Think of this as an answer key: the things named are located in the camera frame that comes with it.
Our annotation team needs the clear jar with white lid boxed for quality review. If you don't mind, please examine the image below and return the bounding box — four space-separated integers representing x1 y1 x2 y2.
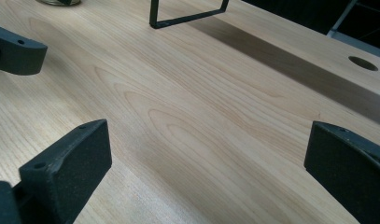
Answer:
35 0 83 7

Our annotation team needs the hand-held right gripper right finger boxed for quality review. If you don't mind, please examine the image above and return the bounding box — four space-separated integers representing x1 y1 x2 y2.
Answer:
303 120 380 224

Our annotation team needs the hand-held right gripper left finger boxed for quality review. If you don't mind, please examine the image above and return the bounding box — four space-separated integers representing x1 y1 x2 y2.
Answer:
12 119 113 224

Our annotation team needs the grey metal stand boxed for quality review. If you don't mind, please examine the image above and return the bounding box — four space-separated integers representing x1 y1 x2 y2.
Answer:
326 0 380 61

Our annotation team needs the black two-tier shelf rack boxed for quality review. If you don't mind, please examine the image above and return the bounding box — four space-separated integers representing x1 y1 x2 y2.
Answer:
148 0 230 30

